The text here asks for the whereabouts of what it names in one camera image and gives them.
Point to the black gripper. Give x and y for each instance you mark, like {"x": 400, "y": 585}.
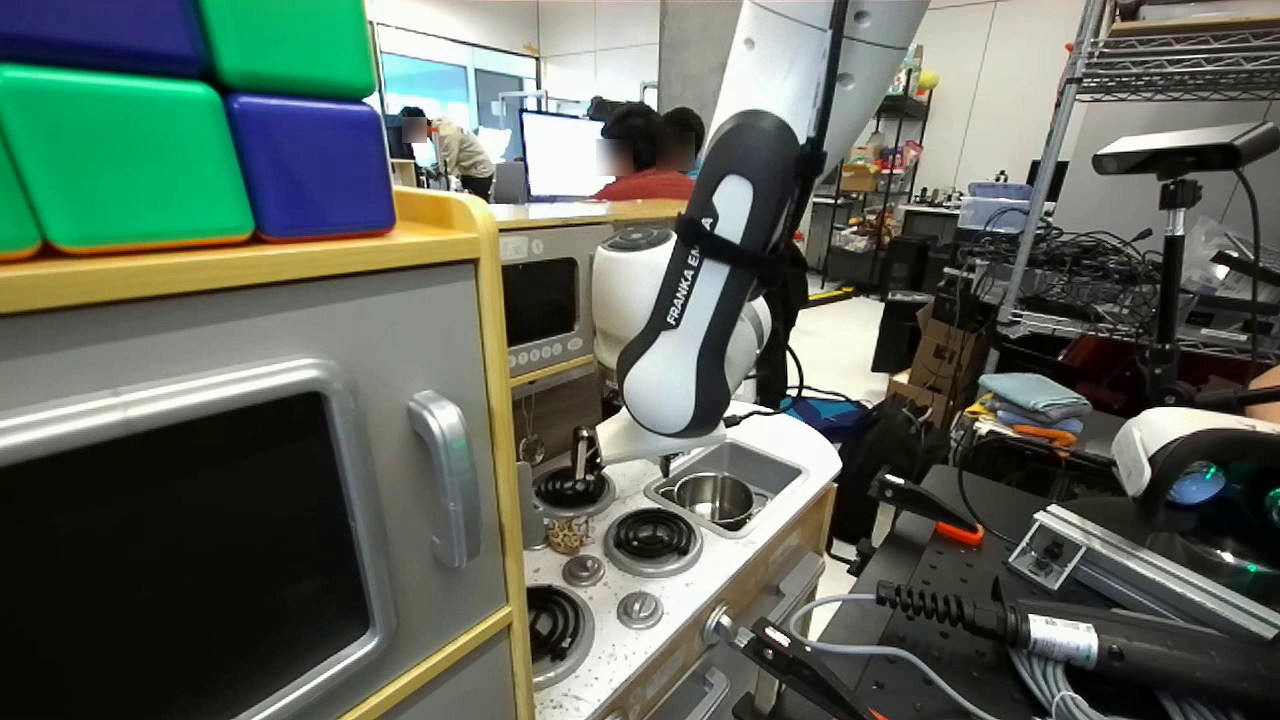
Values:
{"x": 586, "y": 410}

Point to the white black Franka robot arm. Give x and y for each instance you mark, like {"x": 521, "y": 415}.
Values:
{"x": 705, "y": 264}

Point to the black toy stove burner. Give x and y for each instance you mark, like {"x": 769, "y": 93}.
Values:
{"x": 650, "y": 541}
{"x": 552, "y": 626}
{"x": 569, "y": 495}

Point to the small tan stuffed toy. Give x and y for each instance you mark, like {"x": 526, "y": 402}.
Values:
{"x": 566, "y": 535}

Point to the small steel pot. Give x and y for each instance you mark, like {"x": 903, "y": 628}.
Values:
{"x": 713, "y": 499}

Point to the grey toy microwave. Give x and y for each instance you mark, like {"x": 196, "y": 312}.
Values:
{"x": 540, "y": 300}

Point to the grey toy sink basin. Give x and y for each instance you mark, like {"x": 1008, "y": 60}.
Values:
{"x": 766, "y": 471}

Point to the wooden toy play kitchen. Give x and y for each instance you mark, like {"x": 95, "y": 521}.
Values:
{"x": 442, "y": 323}

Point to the grey toy oven knob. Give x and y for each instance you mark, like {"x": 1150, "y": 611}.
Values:
{"x": 722, "y": 622}

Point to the grey windowed toy oven door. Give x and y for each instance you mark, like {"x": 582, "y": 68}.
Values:
{"x": 203, "y": 346}

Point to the small grey counter knob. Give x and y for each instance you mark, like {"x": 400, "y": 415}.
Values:
{"x": 643, "y": 611}
{"x": 582, "y": 570}

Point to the blue bag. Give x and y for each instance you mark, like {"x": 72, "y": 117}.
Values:
{"x": 827, "y": 419}

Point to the person in red shirt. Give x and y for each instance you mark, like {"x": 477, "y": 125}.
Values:
{"x": 643, "y": 167}

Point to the white monitor screen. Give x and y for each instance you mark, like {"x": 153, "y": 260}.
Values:
{"x": 566, "y": 159}

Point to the person in beige shirt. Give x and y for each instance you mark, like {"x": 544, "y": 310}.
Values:
{"x": 449, "y": 149}

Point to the person with dark hair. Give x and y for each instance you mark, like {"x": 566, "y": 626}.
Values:
{"x": 684, "y": 135}

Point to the brown cardboard box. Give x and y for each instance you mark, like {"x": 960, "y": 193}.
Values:
{"x": 950, "y": 353}

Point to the folded blue cloth stack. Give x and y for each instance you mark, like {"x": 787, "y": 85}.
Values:
{"x": 1032, "y": 399}

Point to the blue plastic bin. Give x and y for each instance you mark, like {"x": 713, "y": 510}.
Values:
{"x": 1000, "y": 210}

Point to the grey metal ladder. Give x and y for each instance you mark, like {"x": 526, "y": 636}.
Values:
{"x": 1063, "y": 135}

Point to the white black VR headset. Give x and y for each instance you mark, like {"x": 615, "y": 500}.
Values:
{"x": 1173, "y": 440}

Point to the black tool with ribbed grip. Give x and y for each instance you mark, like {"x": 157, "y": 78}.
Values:
{"x": 1145, "y": 653}

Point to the aluminium extrusion rail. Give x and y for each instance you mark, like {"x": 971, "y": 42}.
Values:
{"x": 1135, "y": 574}

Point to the black camera on stand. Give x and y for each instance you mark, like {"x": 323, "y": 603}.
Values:
{"x": 1182, "y": 147}

